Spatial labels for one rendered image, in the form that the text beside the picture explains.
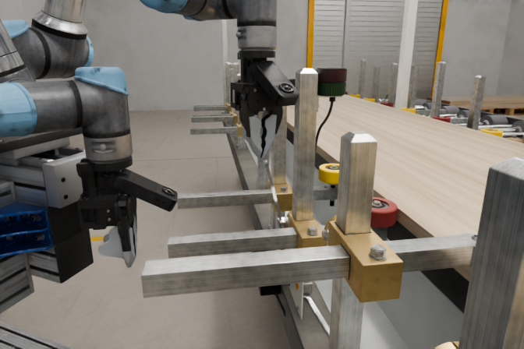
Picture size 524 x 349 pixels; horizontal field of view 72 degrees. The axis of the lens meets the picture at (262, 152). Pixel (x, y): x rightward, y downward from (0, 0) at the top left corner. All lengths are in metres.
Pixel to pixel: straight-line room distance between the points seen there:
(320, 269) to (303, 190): 0.29
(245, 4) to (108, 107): 0.30
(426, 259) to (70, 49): 0.86
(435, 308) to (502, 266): 0.50
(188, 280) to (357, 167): 0.24
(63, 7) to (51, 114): 0.43
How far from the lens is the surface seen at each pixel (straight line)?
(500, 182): 0.26
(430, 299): 0.77
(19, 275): 0.97
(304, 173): 0.72
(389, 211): 0.75
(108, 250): 0.72
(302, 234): 0.70
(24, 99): 0.60
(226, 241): 0.71
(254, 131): 0.71
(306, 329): 0.76
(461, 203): 0.86
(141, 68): 8.44
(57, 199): 0.82
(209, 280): 0.45
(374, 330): 0.91
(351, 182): 0.47
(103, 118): 0.63
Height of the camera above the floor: 1.20
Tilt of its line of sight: 15 degrees down
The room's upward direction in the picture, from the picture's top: straight up
